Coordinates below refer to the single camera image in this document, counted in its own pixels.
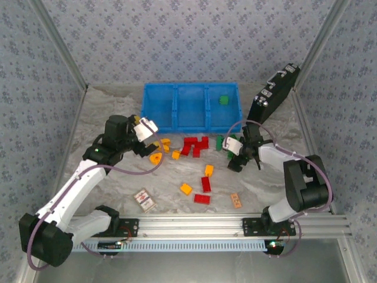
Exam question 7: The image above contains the black hard case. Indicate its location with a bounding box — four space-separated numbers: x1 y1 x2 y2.
246 63 301 126

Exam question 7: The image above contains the playing card box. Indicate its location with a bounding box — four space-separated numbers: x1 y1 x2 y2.
133 188 157 213

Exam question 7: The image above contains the blue three-compartment plastic bin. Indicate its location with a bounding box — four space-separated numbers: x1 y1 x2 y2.
140 82 244 134

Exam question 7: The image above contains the small circuit board with lights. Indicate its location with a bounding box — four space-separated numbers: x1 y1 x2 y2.
263 239 285 254
98 241 123 251

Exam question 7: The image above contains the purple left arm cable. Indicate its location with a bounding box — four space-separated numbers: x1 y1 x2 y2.
26 122 166 272

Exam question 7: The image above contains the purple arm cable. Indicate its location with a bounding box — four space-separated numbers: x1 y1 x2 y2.
26 122 166 272
223 119 333 259

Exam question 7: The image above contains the aluminium table side rail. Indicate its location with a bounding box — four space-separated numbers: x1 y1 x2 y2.
291 85 338 215
55 84 89 186

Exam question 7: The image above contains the aluminium frame rail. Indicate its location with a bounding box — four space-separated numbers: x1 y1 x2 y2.
70 213 353 240

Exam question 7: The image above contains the light blue slotted cable duct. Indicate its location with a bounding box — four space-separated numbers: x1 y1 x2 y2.
70 239 267 253

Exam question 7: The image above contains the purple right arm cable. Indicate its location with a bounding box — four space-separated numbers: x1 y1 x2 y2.
223 119 333 259

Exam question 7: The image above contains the aluminium corner post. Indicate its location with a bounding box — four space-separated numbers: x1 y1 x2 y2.
294 0 352 88
28 0 89 91

